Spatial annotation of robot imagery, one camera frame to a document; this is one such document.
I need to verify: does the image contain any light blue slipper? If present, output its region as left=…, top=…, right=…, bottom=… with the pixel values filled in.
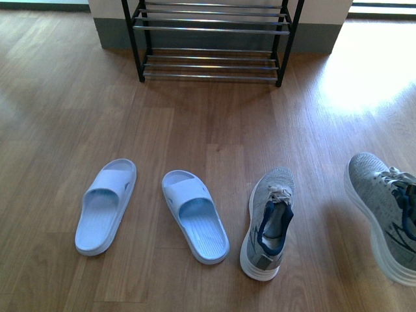
left=75, top=159, right=137, bottom=256
left=162, top=170, right=229, bottom=265

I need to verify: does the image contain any grey knit sneaker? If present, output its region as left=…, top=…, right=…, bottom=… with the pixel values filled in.
left=240, top=167, right=295, bottom=281
left=344, top=152, right=415, bottom=287

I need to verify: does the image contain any black metal shoe rack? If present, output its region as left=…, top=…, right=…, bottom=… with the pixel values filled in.
left=122, top=1, right=304, bottom=86

